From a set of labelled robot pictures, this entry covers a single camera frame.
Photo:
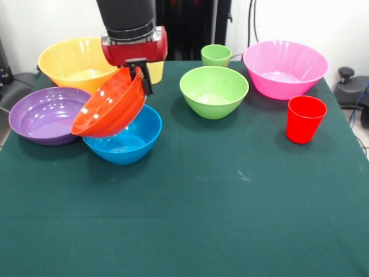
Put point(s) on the black chair base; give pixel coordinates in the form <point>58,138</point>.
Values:
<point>351,89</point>

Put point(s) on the orange plastic bowl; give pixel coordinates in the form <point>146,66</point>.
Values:
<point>72,60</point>

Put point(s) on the green plastic bowl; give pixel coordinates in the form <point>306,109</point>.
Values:
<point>213,92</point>

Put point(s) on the red plastic cup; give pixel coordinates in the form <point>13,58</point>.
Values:
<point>305,121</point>

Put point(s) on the pink plastic bowl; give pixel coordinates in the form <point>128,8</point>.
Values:
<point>285,66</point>

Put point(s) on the large blue plastic bowl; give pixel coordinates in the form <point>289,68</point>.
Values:
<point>135,144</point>

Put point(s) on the dark green tablecloth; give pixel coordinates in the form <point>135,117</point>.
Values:
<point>115,231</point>

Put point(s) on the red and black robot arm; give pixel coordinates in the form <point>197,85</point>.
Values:
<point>127,14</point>

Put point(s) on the green plastic cup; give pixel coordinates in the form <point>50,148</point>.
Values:
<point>214,59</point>

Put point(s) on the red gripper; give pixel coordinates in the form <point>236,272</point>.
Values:
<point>135,52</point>

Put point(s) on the purple plastic bowl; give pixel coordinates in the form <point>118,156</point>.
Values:
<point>43,115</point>

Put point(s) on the grey chair base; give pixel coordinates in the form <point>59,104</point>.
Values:
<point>17,86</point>

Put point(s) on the yellow plastic cup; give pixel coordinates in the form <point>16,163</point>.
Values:
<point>157,72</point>

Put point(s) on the red-orange plastic bowl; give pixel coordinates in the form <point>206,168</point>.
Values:
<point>109,109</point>

